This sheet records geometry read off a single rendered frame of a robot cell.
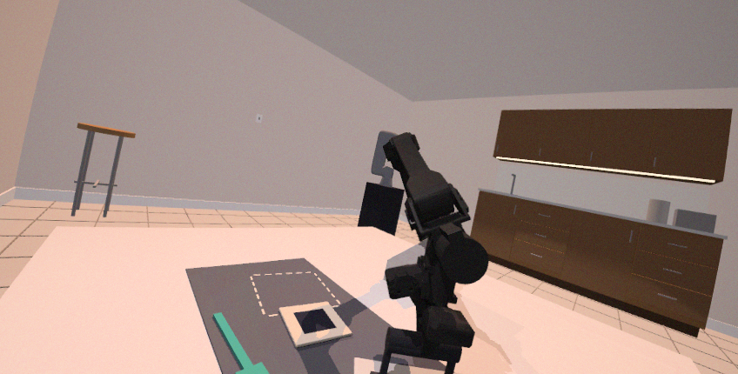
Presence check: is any peach square tile with dark centre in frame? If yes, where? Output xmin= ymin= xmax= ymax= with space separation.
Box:
xmin=279 ymin=302 xmax=352 ymax=347

